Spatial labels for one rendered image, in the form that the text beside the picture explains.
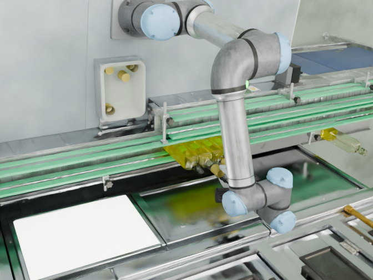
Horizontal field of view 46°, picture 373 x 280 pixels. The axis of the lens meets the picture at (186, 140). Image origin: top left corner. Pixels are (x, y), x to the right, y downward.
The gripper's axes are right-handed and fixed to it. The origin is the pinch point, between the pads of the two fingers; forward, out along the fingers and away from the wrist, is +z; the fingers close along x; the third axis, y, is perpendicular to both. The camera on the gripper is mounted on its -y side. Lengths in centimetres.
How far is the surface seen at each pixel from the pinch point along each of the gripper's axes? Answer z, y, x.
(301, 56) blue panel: 76, 102, 15
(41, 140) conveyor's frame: 38, -54, 5
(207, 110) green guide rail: 25.3, 8.5, 13.5
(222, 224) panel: -13.0, -5.8, -12.2
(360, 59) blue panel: 60, 133, 15
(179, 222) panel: -5.1, -18.4, -13.0
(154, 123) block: 29.5, -12.8, 9.4
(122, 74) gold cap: 37, -23, 28
